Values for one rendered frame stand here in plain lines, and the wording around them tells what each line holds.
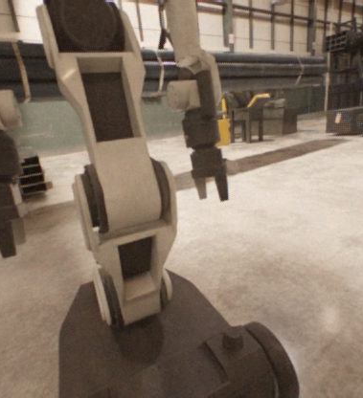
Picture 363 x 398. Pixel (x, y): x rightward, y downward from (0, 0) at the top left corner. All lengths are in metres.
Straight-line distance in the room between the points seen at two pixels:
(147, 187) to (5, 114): 0.28
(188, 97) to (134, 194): 0.27
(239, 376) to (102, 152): 0.56
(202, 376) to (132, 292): 0.24
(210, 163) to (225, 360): 0.45
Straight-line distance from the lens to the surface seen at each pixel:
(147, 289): 0.70
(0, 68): 2.62
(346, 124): 6.51
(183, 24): 0.70
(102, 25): 0.62
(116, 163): 0.50
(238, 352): 0.72
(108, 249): 0.55
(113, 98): 0.58
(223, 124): 6.21
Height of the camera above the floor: 0.75
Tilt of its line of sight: 17 degrees down
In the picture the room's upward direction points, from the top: 6 degrees counter-clockwise
